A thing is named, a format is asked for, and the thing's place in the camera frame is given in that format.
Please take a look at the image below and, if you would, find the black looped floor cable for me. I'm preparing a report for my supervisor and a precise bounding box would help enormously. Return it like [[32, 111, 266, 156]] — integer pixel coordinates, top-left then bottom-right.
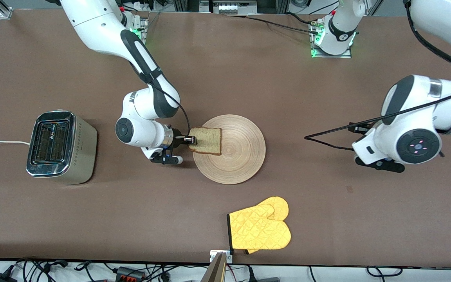
[[366, 266, 403, 278]]

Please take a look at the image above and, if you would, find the silver two-slot toaster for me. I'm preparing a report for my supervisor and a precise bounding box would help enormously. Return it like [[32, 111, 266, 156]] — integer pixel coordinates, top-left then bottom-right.
[[26, 110, 98, 185]]

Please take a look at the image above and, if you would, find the white power strip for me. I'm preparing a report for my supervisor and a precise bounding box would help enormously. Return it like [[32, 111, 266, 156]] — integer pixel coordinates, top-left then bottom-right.
[[209, 0, 258, 15]]

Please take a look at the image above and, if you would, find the brown bread slice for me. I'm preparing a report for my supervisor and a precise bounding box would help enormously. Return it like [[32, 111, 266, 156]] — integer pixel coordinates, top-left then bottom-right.
[[188, 127, 223, 156]]

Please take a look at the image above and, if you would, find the thin black table cable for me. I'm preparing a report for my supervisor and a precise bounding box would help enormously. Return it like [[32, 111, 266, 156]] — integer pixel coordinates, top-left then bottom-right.
[[225, 14, 317, 34]]

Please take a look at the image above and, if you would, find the black box with orange connectors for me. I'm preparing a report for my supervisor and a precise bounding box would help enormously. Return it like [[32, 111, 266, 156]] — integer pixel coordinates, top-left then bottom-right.
[[116, 266, 146, 281]]

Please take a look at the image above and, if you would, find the thick black table cable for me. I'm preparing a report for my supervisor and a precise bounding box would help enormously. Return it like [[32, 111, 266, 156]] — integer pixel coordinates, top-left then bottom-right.
[[286, 12, 315, 26]]

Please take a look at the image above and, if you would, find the yellow quilted oven mitt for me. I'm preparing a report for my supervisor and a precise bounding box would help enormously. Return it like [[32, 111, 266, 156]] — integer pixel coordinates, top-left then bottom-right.
[[227, 196, 292, 255]]

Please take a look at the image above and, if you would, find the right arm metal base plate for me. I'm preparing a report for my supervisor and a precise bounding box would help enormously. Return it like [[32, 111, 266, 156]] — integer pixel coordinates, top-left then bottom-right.
[[128, 16, 148, 44]]

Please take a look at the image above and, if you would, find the aluminium beam at table edge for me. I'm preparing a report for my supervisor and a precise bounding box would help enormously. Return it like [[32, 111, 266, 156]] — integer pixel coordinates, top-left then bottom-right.
[[200, 253, 228, 282]]

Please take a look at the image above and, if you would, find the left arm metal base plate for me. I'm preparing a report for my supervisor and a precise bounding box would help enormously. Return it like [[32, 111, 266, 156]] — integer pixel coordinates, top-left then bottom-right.
[[310, 19, 352, 59]]

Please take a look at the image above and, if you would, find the metal table edge clamp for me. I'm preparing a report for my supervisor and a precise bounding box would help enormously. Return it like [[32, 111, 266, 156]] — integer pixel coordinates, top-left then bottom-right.
[[210, 250, 233, 263]]

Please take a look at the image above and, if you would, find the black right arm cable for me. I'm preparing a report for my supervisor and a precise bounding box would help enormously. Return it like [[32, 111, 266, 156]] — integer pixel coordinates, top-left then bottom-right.
[[130, 63, 191, 138]]

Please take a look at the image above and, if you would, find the round wooden plate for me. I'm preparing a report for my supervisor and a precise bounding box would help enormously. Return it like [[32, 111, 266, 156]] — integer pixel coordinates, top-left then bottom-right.
[[192, 114, 267, 185]]

